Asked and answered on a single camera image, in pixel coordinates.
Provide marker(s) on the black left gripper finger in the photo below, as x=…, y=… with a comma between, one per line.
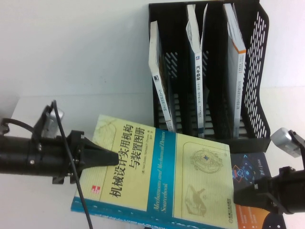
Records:
x=100, y=156

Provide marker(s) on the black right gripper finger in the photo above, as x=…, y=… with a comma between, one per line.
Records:
x=252, y=193

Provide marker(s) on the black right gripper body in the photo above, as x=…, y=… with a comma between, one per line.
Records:
x=290, y=190

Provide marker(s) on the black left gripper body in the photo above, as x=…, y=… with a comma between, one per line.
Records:
x=77, y=143

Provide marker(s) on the pale yellow mechanical design book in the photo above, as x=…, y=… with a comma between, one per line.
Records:
x=166, y=179

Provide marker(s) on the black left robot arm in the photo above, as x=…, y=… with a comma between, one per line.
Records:
x=23, y=157

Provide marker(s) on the dark robot ROS book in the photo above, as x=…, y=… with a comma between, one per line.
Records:
x=247, y=169

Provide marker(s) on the white-spined thin book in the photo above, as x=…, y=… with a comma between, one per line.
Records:
x=162, y=100

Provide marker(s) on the white book with orange stripe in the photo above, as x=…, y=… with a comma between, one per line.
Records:
x=238, y=95

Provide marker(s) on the blue and white spined book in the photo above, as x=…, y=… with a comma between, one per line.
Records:
x=198, y=95

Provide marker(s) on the black plastic book stand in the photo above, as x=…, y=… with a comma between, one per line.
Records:
x=214, y=59

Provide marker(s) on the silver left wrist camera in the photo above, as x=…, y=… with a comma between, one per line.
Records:
x=53, y=121

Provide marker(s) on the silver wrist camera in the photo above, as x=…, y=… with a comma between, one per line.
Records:
x=283, y=140
x=53, y=121

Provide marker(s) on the black left camera bracket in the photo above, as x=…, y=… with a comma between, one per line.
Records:
x=39, y=124

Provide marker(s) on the black camera bracket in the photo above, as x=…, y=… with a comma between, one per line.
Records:
x=39, y=124
x=299, y=140

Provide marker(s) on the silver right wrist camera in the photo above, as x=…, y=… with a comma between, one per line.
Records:
x=283, y=140

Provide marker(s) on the black right camera bracket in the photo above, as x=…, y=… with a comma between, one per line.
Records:
x=299, y=140

